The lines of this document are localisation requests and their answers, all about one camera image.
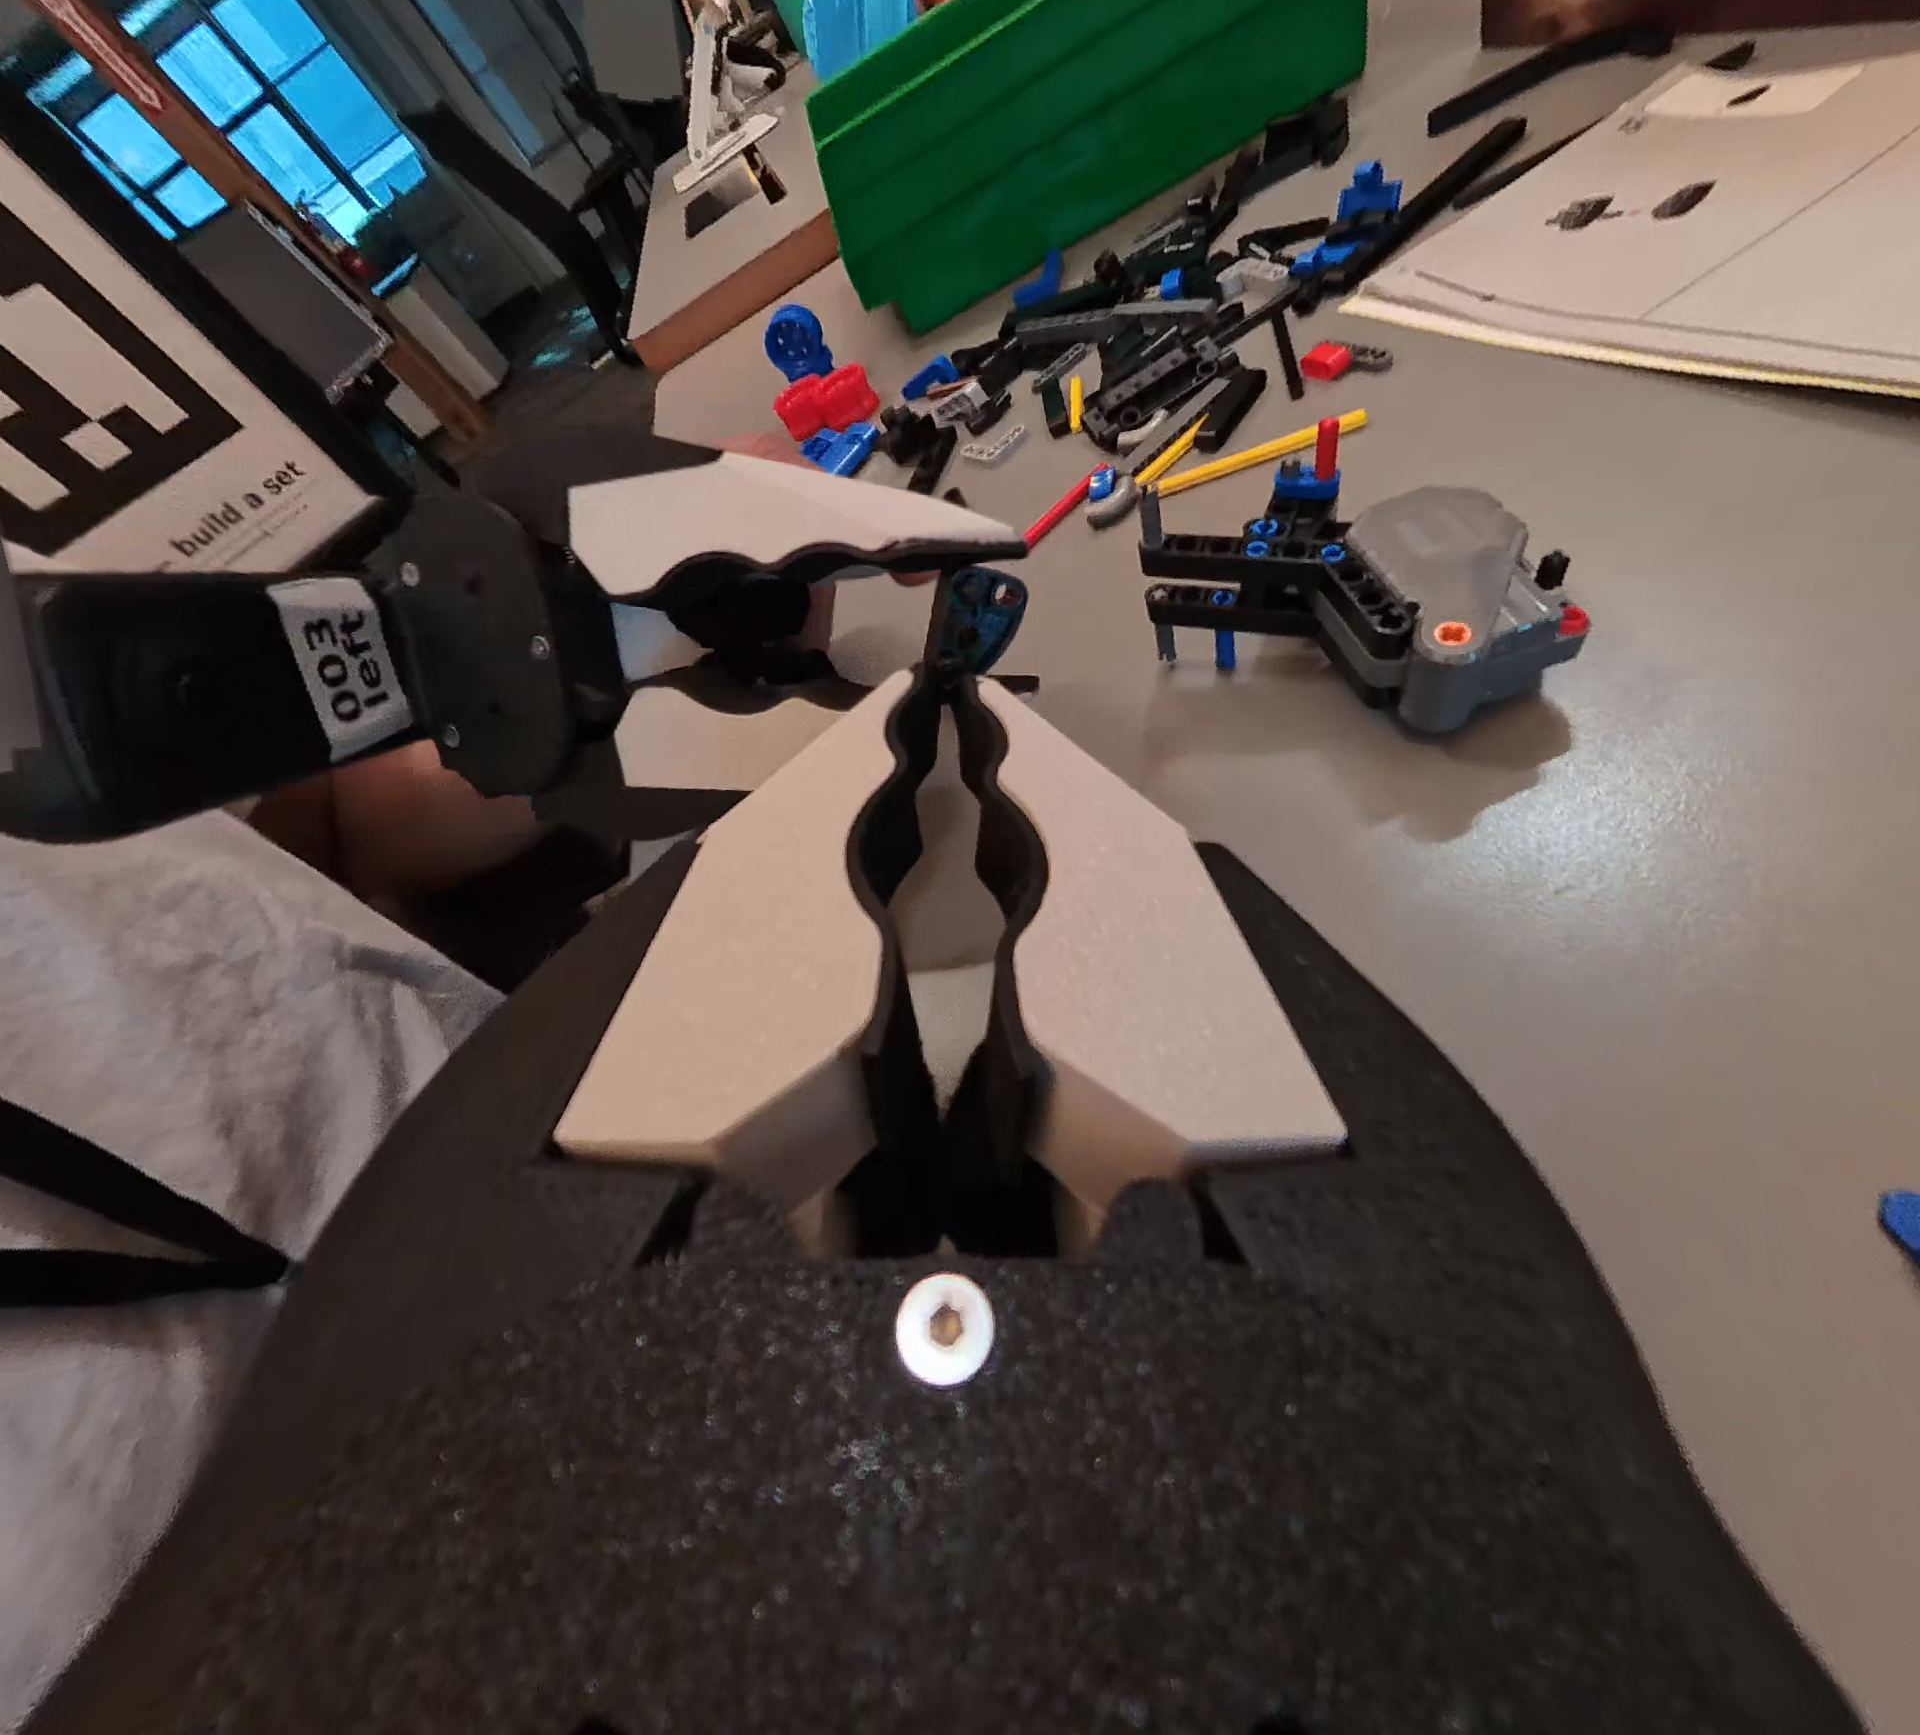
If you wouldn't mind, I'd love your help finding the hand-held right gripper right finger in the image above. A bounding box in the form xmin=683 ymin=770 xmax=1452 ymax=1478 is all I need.
xmin=963 ymin=680 xmax=1351 ymax=1246

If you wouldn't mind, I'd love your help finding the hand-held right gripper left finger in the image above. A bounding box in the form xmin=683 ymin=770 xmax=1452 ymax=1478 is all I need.
xmin=548 ymin=670 xmax=949 ymax=1260

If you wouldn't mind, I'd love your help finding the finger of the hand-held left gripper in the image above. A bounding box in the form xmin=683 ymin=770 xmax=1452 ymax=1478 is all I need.
xmin=565 ymin=450 xmax=1033 ymax=610
xmin=612 ymin=562 xmax=902 ymax=800

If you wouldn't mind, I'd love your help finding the small black lego piece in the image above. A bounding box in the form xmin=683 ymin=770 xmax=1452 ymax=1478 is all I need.
xmin=921 ymin=572 xmax=977 ymax=718

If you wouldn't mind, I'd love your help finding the dark blue lego piece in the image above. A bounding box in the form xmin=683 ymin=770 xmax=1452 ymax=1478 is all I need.
xmin=952 ymin=568 xmax=1033 ymax=684

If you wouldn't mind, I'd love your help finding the grey motor lego model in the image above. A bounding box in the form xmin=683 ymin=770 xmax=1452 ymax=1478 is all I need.
xmin=1134 ymin=420 xmax=1596 ymax=736

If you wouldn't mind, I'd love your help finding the person's left forearm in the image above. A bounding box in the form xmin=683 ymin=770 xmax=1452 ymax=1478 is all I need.
xmin=284 ymin=768 xmax=661 ymax=972

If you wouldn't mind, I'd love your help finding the red lego axle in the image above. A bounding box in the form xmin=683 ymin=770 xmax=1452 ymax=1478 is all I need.
xmin=1024 ymin=464 xmax=1115 ymax=552

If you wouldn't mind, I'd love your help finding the pile of lego beams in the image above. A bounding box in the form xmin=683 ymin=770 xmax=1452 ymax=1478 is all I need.
xmin=802 ymin=116 xmax=1532 ymax=522

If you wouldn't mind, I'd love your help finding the yellow lego axle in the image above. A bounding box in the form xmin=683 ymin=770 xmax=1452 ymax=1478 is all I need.
xmin=1153 ymin=410 xmax=1369 ymax=496

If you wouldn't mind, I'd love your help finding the lego instruction booklet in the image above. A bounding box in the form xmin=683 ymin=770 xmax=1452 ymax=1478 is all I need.
xmin=1338 ymin=56 xmax=1920 ymax=400

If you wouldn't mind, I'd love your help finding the adjacent grey table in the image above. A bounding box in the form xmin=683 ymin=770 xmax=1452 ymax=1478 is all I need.
xmin=625 ymin=62 xmax=842 ymax=376

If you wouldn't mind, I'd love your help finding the white waste box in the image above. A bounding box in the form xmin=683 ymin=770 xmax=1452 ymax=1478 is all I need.
xmin=391 ymin=266 xmax=504 ymax=402

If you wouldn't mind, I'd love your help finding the white document stand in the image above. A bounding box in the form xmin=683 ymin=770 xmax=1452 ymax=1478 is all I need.
xmin=665 ymin=0 xmax=785 ymax=196

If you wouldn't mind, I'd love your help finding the grey monitor screen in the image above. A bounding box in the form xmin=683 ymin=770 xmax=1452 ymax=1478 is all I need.
xmin=179 ymin=198 xmax=396 ymax=402

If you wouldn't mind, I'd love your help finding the black and white marker poster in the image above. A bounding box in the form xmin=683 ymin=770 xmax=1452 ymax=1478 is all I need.
xmin=0 ymin=138 xmax=389 ymax=574

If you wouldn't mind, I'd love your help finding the person's white shirt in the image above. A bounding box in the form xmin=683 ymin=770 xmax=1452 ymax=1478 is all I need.
xmin=0 ymin=812 xmax=510 ymax=1714

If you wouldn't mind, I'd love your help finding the light blue plastic bag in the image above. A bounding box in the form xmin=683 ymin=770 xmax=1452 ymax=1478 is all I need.
xmin=802 ymin=0 xmax=921 ymax=84

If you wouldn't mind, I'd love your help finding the green plastic bin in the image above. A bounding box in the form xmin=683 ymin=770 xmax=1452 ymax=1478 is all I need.
xmin=803 ymin=0 xmax=1380 ymax=336

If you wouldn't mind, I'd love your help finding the blue lit window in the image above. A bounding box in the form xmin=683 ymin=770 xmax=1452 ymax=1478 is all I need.
xmin=25 ymin=0 xmax=420 ymax=244

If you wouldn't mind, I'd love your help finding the long black curved beam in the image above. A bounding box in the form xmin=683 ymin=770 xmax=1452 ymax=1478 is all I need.
xmin=1424 ymin=23 xmax=1674 ymax=136

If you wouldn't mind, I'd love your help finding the black lanyard strap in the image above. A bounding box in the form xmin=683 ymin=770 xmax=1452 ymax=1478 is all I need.
xmin=0 ymin=1098 xmax=294 ymax=1312

